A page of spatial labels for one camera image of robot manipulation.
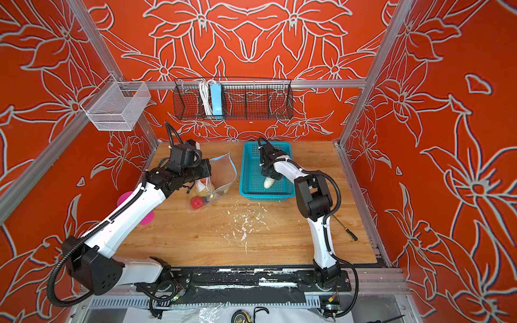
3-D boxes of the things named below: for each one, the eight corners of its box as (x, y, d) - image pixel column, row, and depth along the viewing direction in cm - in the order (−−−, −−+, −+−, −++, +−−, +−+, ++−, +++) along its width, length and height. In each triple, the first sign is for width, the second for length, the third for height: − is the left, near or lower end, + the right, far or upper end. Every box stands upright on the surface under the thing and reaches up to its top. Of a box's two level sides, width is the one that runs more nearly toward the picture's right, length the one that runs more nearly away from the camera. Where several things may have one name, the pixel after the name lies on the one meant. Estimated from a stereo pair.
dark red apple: (191, 210, 93) (188, 204, 88) (194, 199, 97) (191, 193, 92) (203, 210, 93) (200, 204, 88) (205, 199, 97) (202, 193, 92)
